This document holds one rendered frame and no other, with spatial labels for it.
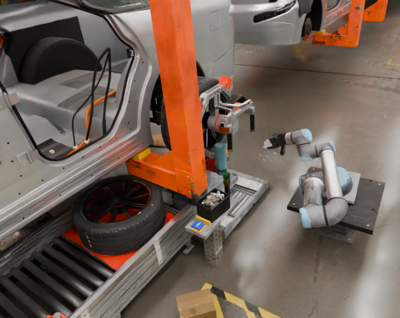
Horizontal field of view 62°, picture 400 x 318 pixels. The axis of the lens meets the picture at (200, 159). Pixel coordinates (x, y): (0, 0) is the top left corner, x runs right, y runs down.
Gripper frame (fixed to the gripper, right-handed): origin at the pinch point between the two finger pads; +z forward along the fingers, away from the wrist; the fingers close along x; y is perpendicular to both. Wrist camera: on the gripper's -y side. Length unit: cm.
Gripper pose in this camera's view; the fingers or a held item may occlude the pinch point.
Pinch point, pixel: (264, 147)
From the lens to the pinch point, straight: 259.1
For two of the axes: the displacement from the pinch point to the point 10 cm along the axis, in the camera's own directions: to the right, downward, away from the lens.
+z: -7.4, 1.7, 6.5
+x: -5.1, 5.0, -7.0
